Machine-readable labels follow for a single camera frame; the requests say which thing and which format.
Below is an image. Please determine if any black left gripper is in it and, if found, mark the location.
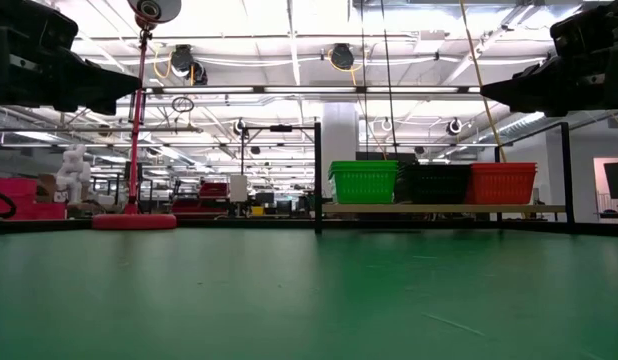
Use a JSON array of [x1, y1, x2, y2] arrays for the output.
[[0, 0, 143, 117]]

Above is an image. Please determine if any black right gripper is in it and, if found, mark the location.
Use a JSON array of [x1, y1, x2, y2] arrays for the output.
[[480, 0, 618, 119]]

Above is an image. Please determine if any orange plastic basket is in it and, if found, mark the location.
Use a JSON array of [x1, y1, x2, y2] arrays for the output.
[[469, 166, 539, 175], [465, 172, 537, 205]]

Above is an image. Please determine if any white humanoid figure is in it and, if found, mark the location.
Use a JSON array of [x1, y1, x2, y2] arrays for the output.
[[55, 143, 94, 206]]

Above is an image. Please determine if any cardboard box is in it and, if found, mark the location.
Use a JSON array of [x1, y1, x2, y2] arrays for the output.
[[36, 172, 59, 204]]

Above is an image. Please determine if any red storage cabinet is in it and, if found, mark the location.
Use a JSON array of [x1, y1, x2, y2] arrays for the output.
[[0, 177, 68, 221]]

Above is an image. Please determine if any red desk lamp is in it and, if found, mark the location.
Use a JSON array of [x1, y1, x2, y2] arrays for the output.
[[92, 0, 183, 231]]

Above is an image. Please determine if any red tool chest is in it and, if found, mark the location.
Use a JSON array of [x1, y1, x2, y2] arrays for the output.
[[171, 181, 230, 215]]

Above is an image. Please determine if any white panel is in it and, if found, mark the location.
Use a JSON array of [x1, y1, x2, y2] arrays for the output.
[[229, 174, 249, 204]]

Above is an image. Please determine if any green table mat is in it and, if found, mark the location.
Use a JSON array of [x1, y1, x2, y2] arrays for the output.
[[0, 227, 618, 360]]

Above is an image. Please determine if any hanging black cable hoop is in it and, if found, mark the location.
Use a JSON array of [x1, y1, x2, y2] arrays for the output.
[[171, 95, 195, 114]]

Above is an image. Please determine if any yellow hanging cable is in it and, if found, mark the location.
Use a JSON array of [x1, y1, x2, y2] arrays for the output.
[[457, 0, 509, 164]]

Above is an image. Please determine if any black hose loop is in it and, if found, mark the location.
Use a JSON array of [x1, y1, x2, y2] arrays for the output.
[[0, 189, 18, 220]]

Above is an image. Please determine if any black hanging cable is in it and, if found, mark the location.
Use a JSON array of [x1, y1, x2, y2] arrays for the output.
[[380, 0, 399, 161], [359, 0, 369, 161]]

